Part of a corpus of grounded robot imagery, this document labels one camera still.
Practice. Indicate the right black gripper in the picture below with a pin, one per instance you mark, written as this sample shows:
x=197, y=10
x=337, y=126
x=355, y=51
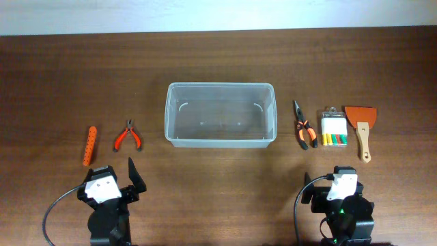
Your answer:
x=319, y=195

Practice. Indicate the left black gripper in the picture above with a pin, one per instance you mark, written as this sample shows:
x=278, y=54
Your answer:
x=131, y=193

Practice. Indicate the orange black long-nose pliers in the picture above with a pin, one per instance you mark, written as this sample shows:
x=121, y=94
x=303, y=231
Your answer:
x=303, y=125

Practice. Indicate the clear case of screwdriver bits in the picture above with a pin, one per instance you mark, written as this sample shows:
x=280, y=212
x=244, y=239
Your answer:
x=334, y=128

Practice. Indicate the orange perforated bar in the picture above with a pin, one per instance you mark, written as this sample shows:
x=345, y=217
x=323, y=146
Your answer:
x=91, y=139

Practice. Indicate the orange scraper wooden handle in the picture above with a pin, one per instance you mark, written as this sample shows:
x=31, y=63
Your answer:
x=362, y=119

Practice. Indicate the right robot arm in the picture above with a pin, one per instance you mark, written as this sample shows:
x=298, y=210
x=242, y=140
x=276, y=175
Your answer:
x=346, y=229

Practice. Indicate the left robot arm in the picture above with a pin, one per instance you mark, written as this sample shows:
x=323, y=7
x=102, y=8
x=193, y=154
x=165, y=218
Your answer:
x=109, y=223

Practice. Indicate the clear plastic container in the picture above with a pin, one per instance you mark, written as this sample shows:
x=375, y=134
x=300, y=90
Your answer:
x=220, y=115

